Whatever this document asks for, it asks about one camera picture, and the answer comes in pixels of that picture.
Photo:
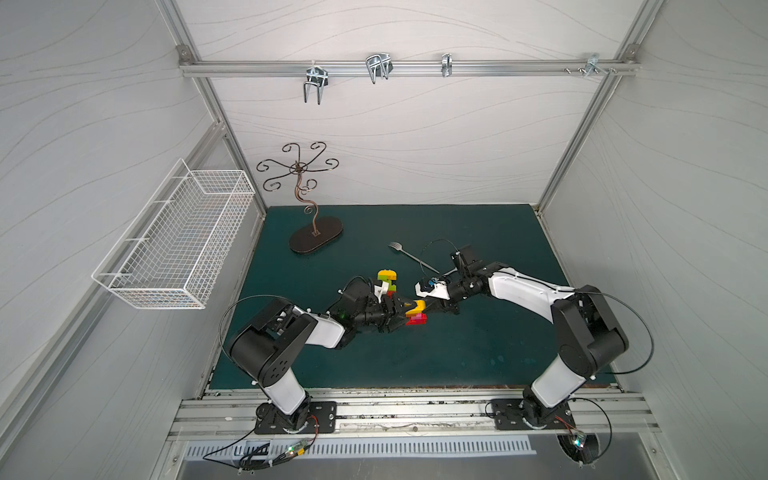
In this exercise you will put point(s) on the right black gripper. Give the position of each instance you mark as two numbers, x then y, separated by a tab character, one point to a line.
450	289

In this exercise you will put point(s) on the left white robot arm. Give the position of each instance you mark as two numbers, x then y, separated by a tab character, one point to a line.
266	347

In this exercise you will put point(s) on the brown metal hook stand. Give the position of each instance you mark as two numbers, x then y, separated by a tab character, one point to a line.
323	229

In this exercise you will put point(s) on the yellow curved brick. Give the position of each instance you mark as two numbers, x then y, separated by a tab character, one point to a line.
415	308
387	275

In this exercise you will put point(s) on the metal bracket right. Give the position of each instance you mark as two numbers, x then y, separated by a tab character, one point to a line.
592	67

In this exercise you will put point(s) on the small metal clip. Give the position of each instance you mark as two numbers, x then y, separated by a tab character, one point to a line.
446	65

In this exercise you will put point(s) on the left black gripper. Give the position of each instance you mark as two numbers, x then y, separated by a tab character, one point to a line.
390	312

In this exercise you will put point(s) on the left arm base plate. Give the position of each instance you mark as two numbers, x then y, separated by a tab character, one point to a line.
310	417

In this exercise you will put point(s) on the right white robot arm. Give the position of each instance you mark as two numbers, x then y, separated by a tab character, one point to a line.
588	335

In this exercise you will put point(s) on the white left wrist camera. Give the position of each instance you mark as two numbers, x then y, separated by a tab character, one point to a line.
380	292

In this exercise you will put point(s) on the green table mat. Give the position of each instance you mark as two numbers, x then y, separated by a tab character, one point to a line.
490	342

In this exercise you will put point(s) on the aluminium crossbar rail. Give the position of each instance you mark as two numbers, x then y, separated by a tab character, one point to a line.
401	68

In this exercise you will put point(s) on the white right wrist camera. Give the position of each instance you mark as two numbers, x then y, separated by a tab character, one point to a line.
432	289

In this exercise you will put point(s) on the metal hook clamp left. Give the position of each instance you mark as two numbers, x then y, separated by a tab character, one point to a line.
317	78

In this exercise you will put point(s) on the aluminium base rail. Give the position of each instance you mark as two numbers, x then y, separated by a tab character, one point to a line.
226	414

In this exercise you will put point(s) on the silver metal spoon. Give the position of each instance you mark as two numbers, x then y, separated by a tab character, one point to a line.
396	246

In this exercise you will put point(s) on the metal hook clamp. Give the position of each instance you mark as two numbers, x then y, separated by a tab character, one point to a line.
379	66
317	78

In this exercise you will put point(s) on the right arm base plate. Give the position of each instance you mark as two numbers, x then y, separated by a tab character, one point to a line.
512	414

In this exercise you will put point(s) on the white vent strip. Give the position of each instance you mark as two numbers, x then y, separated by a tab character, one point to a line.
371	447

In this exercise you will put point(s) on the metal hook clamp centre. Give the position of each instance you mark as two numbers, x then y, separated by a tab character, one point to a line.
379	66

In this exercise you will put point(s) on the white wire basket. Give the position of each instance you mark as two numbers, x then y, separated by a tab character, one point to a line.
172	252

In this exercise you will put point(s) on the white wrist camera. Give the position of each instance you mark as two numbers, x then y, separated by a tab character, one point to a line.
432	289
380	292

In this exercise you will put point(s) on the long red brick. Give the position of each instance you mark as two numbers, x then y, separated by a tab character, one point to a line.
417	321

